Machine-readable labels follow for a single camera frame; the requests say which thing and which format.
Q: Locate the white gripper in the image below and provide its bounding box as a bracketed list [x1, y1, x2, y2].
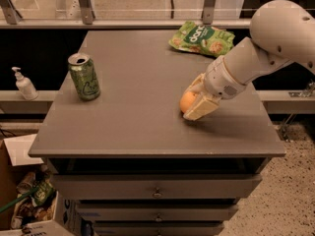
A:
[182, 56, 246, 121]

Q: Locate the orange fruit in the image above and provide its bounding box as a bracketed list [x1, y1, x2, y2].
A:
[179, 91, 197, 113]

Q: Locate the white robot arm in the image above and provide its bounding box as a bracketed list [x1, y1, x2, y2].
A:
[183, 0, 315, 121]

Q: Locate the green snack bag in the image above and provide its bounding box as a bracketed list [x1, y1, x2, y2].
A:
[168, 21, 235, 57]

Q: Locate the grey drawer cabinet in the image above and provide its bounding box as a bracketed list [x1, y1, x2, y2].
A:
[31, 29, 284, 236]

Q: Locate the green soda can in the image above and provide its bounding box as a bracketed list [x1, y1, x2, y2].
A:
[68, 53, 100, 100]

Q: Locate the white pump bottle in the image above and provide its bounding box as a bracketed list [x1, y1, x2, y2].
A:
[12, 67, 38, 100]

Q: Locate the white cardboard box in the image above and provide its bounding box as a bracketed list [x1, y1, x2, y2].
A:
[0, 193, 95, 236]

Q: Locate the cardboard box with trash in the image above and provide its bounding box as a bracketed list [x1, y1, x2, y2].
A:
[0, 135, 57, 231]

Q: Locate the metal railing frame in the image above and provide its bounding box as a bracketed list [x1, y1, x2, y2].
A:
[0, 0, 314, 30]

